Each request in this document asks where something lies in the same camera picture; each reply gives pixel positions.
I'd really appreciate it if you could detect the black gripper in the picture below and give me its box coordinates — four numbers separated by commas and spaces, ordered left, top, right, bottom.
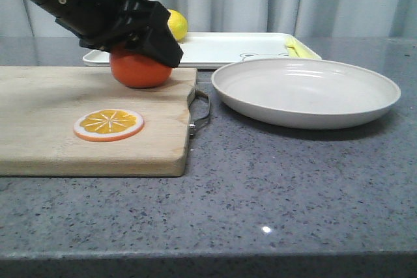
39, 0, 183, 68

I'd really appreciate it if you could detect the orange mandarin fruit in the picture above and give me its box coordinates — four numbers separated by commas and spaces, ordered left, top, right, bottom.
109, 46, 172, 89

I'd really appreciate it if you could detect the beige round plate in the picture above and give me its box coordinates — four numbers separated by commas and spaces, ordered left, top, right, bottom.
211, 58, 401, 130

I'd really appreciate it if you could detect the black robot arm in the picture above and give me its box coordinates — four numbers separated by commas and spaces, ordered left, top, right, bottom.
31, 0, 183, 68

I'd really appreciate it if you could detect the white rectangular tray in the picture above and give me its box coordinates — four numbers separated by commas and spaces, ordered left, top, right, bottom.
82, 32, 323, 70

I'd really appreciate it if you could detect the yellow lemon right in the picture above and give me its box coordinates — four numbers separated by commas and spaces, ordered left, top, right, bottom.
167, 9, 188, 42

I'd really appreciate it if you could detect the orange slice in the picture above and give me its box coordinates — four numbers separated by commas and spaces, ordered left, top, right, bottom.
73, 109, 145, 142

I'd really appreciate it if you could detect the wooden cutting board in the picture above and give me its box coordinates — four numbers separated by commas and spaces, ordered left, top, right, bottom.
1, 66, 209, 177

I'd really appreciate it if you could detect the yellow plastic fork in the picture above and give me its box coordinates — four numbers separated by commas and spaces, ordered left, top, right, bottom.
285, 36, 302, 57

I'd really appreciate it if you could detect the yellow plastic spoon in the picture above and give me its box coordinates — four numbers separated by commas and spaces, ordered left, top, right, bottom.
294, 43, 322, 60

